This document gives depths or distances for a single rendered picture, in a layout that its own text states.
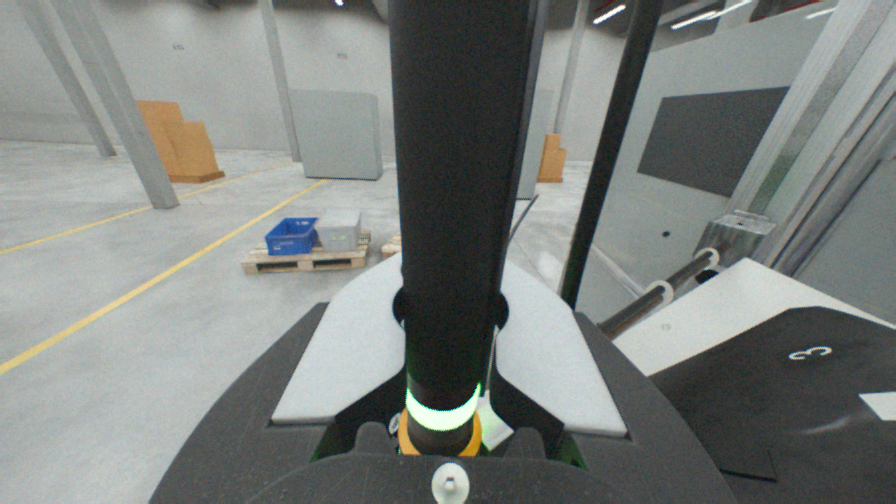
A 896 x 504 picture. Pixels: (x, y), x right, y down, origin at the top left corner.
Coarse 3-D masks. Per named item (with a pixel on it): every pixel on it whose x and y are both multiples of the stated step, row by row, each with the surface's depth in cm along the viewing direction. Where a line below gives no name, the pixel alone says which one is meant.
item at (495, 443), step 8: (488, 392) 19; (480, 400) 18; (488, 400) 18; (480, 408) 18; (504, 424) 17; (496, 432) 16; (504, 432) 16; (512, 432) 16; (488, 440) 16; (496, 440) 16; (504, 440) 16; (480, 448) 16; (488, 448) 15; (496, 448) 16; (504, 448) 17; (480, 456) 16; (488, 456) 16; (496, 456) 16
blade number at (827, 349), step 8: (808, 344) 16; (816, 344) 16; (824, 344) 15; (832, 344) 15; (784, 352) 16; (792, 352) 16; (800, 352) 16; (808, 352) 15; (816, 352) 15; (824, 352) 15; (832, 352) 15; (840, 352) 14; (848, 352) 14; (776, 360) 16; (784, 360) 16; (792, 360) 16; (800, 360) 15; (808, 360) 15; (816, 360) 15; (824, 360) 14
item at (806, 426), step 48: (768, 336) 19; (816, 336) 16; (864, 336) 15; (672, 384) 20; (720, 384) 17; (768, 384) 15; (816, 384) 14; (864, 384) 12; (720, 432) 13; (768, 432) 12; (816, 432) 12; (864, 432) 11; (768, 480) 11; (816, 480) 10; (864, 480) 10
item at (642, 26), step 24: (648, 0) 10; (648, 24) 10; (624, 48) 11; (648, 48) 10; (624, 72) 11; (624, 96) 11; (624, 120) 12; (600, 144) 12; (600, 168) 13; (600, 192) 13; (576, 240) 14; (576, 264) 15; (696, 264) 35; (576, 288) 16; (648, 288) 31; (624, 312) 25
